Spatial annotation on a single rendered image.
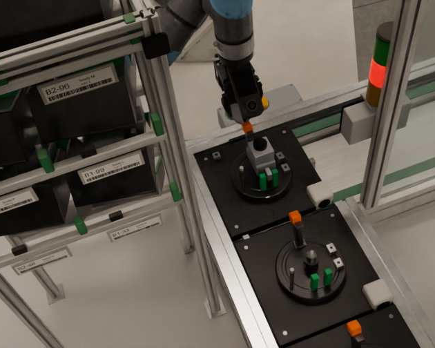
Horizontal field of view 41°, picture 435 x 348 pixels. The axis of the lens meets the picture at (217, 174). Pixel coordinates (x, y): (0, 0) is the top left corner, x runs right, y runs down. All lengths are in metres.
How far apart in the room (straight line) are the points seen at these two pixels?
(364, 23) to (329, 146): 1.80
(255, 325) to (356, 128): 0.43
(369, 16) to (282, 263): 2.22
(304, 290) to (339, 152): 0.41
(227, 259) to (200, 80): 0.64
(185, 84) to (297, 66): 0.33
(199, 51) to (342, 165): 0.57
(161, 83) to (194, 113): 0.91
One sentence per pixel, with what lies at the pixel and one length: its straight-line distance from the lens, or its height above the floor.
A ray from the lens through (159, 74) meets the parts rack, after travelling 0.71.
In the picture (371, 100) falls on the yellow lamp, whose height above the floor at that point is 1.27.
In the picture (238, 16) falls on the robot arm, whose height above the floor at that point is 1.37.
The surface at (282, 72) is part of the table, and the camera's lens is 1.72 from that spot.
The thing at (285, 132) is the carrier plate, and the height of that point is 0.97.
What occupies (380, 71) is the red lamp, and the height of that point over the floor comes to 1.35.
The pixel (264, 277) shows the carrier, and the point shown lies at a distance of 1.22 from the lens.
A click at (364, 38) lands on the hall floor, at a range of 3.13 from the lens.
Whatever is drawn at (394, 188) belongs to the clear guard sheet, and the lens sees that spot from 1.33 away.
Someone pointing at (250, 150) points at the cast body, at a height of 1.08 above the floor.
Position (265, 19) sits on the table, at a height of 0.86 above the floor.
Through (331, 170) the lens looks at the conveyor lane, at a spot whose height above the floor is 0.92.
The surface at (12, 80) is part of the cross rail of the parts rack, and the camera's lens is 0.68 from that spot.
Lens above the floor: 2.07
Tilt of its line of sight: 54 degrees down
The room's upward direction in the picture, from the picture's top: 9 degrees counter-clockwise
